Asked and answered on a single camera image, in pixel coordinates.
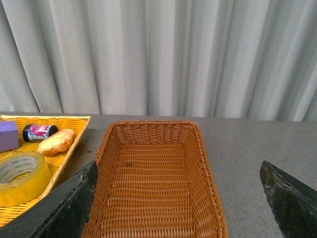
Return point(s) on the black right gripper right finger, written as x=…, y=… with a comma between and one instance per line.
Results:
x=293, y=204

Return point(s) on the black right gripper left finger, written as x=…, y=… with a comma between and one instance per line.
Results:
x=61, y=214

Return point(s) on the yellow tape roll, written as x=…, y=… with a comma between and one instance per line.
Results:
x=23, y=177

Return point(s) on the yellow woven basket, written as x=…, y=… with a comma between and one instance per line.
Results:
x=55, y=163

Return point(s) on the brown wicker basket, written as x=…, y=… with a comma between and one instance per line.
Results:
x=154, y=181

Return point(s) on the golden bread croissant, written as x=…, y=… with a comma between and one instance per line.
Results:
x=59, y=142

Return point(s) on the small black-capped bottle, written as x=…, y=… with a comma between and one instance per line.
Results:
x=32, y=132

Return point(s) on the purple foam block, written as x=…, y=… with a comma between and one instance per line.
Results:
x=9, y=138

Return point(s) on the grey pleated curtain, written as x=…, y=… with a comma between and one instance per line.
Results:
x=254, y=59

